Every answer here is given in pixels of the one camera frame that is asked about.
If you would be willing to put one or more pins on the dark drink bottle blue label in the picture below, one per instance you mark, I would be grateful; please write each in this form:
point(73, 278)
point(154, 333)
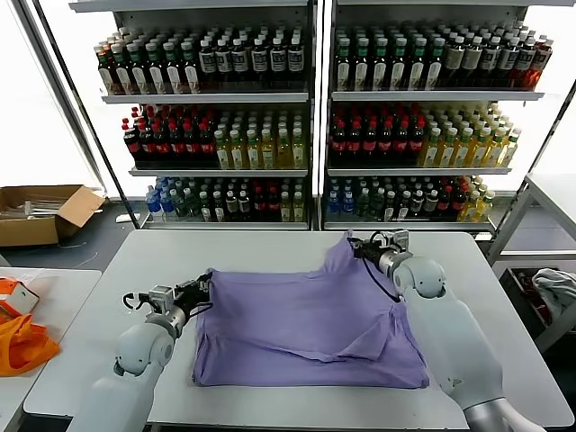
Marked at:
point(524, 64)
point(506, 61)
point(276, 61)
point(488, 61)
point(258, 61)
point(222, 61)
point(205, 61)
point(238, 61)
point(294, 61)

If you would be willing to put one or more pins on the amber tea bottle white label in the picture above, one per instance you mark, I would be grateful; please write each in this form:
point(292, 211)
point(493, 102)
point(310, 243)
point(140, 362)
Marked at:
point(105, 70)

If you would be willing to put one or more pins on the small red cap cola bottle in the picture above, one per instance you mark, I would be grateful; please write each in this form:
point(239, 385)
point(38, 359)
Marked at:
point(444, 203)
point(457, 203)
point(258, 208)
point(271, 208)

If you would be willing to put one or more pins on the grey white crumpled cloth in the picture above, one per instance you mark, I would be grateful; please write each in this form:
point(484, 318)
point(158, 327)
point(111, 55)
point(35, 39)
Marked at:
point(555, 282)

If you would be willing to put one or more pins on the purple t-shirt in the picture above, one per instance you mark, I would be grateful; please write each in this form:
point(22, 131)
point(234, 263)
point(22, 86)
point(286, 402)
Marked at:
point(292, 324)

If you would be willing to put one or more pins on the white strips bundle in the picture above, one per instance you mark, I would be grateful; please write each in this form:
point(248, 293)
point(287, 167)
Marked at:
point(39, 206)

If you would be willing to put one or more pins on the orange cloth bag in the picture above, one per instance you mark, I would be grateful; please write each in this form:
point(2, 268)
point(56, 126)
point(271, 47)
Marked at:
point(22, 350)

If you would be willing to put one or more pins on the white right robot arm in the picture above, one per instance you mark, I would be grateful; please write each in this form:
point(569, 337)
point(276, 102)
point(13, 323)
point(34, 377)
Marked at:
point(450, 324)

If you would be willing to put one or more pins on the green label tea bottle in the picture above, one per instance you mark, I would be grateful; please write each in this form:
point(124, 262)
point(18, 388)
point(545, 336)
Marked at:
point(416, 66)
point(136, 73)
point(342, 66)
point(155, 73)
point(434, 66)
point(119, 73)
point(172, 73)
point(398, 66)
point(360, 66)
point(190, 73)
point(379, 66)

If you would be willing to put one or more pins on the small yellow juice bottle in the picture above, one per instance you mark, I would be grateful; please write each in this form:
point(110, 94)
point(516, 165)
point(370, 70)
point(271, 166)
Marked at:
point(483, 206)
point(296, 209)
point(470, 208)
point(283, 209)

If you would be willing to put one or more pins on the grey metal shelf rack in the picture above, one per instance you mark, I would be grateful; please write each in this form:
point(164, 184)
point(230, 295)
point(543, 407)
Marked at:
point(202, 98)
point(427, 95)

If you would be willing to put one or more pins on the black storage crate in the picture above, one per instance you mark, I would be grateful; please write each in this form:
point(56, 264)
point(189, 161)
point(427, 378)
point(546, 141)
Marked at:
point(513, 287)

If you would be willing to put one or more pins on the red cloth item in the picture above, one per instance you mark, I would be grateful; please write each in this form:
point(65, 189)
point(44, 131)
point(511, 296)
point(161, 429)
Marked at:
point(525, 280)

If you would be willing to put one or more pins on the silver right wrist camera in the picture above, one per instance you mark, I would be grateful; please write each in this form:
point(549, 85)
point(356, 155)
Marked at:
point(398, 238)

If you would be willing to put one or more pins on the small blue water bottle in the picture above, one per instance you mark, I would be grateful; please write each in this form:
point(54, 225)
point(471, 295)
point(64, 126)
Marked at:
point(165, 205)
point(333, 205)
point(347, 205)
point(151, 205)

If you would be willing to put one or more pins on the small green tinted bottle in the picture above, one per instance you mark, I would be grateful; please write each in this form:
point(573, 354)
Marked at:
point(191, 205)
point(362, 205)
point(179, 205)
point(376, 205)

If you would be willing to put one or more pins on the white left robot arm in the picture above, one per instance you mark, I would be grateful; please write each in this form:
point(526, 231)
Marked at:
point(144, 348)

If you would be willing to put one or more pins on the brown cardboard box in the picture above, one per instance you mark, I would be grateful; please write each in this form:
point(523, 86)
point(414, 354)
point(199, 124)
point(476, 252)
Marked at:
point(26, 232)

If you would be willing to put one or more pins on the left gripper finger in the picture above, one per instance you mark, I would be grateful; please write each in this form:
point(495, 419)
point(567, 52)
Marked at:
point(204, 280)
point(204, 290)

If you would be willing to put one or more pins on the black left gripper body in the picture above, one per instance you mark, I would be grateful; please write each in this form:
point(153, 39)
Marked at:
point(189, 296)

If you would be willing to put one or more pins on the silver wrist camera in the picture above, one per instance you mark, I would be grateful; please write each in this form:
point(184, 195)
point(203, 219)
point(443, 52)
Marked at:
point(398, 238)
point(161, 297)

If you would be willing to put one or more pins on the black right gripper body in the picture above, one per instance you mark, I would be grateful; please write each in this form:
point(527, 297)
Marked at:
point(370, 254)

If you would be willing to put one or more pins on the small dark drink bottle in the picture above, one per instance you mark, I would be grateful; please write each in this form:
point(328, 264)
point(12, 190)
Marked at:
point(216, 208)
point(230, 208)
point(430, 205)
point(203, 208)
point(242, 208)
point(416, 205)
point(403, 208)
point(389, 208)

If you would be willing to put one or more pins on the grey metal side table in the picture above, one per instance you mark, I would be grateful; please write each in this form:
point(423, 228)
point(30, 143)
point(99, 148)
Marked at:
point(558, 190)

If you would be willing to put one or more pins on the red drink bottle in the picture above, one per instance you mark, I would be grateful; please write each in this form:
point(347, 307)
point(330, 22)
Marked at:
point(539, 66)

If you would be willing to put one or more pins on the dark drink bottle beige label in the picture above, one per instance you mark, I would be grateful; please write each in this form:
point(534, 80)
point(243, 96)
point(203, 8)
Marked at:
point(470, 61)
point(454, 61)

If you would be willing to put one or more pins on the thin black metal pole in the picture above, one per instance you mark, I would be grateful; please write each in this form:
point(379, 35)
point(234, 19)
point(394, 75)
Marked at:
point(74, 89)
point(564, 106)

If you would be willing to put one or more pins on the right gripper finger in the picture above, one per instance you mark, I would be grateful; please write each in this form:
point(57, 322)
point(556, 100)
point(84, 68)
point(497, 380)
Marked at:
point(354, 248)
point(353, 238)

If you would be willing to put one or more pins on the grey slanted pillar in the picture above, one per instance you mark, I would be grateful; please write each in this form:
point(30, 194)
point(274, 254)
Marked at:
point(56, 89)

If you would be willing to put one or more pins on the orange white carton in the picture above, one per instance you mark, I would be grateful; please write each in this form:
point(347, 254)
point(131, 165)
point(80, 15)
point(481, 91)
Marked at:
point(22, 298)

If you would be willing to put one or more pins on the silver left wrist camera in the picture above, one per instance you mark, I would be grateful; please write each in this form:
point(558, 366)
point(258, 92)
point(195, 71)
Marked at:
point(161, 297)

